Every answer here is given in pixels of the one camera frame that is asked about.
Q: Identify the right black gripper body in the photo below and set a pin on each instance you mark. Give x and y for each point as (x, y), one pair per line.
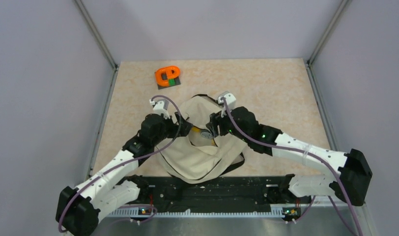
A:
(224, 123)

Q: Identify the blue patterned tape roll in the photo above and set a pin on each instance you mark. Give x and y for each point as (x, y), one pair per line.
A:
(207, 134)

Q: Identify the beige canvas backpack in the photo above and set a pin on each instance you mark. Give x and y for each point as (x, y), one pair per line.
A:
(195, 159)

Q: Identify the orange toy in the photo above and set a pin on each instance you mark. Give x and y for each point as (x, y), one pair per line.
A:
(167, 77)

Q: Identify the yellow eraser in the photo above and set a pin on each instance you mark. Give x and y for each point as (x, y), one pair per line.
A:
(196, 129)

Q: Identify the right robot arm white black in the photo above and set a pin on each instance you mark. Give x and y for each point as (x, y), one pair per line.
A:
(346, 175)

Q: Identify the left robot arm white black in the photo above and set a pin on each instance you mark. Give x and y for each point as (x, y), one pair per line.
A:
(82, 208)

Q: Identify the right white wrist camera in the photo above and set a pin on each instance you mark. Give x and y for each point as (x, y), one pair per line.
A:
(227, 101)

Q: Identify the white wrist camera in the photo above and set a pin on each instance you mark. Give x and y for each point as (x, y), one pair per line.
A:
(227, 101)
(160, 107)

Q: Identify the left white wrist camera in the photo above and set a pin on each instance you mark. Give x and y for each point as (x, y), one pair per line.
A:
(160, 107)

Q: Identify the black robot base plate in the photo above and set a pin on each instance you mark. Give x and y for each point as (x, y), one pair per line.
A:
(231, 195)

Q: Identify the aluminium frame rails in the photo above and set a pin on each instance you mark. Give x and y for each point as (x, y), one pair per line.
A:
(321, 216)

